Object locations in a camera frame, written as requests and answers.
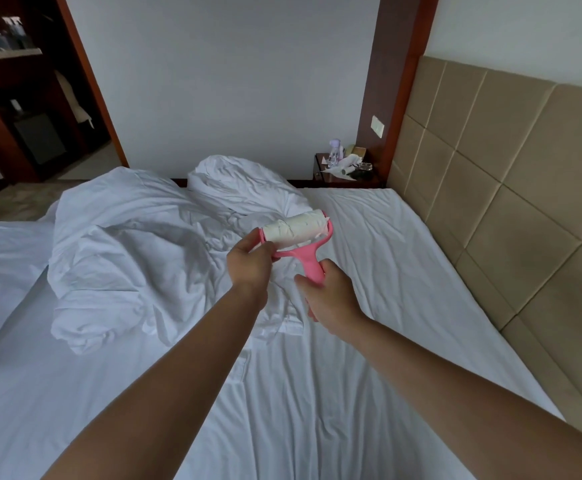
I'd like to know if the person's left forearm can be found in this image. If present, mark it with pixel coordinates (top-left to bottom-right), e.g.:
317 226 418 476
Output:
41 285 267 480

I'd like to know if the white duvet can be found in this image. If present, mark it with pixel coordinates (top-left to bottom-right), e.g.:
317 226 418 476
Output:
47 155 317 356

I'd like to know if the person's right forearm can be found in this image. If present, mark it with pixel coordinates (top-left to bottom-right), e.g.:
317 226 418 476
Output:
336 315 582 480

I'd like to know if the black minibar fridge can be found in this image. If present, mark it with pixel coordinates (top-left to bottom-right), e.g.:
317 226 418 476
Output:
11 113 70 166

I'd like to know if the beige padded headboard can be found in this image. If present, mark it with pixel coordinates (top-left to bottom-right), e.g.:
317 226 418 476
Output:
386 57 582 441

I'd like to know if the person's left hand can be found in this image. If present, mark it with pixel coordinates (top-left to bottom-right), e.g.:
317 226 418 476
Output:
225 227 277 306

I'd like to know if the white hanging bag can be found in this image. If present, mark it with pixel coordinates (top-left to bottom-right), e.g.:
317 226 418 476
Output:
55 69 94 131

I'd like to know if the white bed sheet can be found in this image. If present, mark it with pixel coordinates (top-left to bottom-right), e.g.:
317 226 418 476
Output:
0 185 572 480

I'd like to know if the person's right hand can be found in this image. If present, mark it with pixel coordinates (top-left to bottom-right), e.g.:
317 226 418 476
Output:
294 259 369 341

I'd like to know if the pink lint roller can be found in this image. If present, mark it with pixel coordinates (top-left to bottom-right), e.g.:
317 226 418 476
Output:
257 207 335 288

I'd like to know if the dark wooden wall panel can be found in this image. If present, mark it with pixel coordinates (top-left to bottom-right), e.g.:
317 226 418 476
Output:
356 0 442 181

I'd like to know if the dark wooden nightstand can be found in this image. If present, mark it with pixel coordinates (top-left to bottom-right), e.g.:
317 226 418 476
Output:
313 153 384 190

